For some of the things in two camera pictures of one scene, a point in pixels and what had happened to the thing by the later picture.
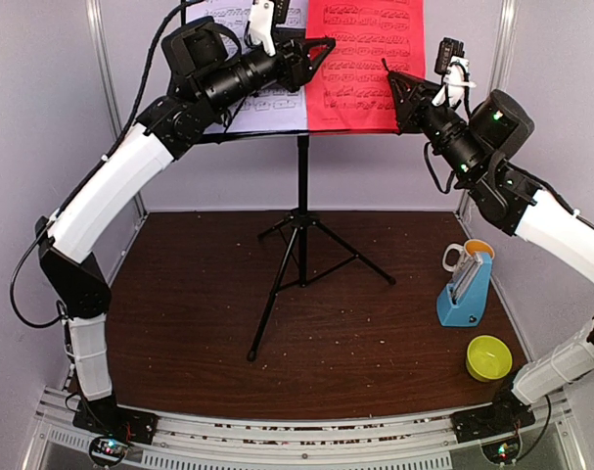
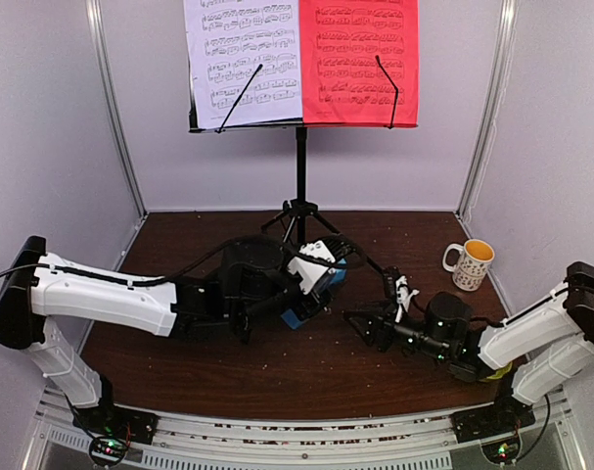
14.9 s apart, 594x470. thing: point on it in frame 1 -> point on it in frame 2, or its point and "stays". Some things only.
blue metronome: [462, 301] -> [339, 278]
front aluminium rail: [297, 441] stays
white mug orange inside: [454, 254] stays
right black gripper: [406, 111] -> [383, 325]
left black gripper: [297, 70] -> [315, 305]
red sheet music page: [349, 88] stays
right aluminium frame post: [501, 61] stays
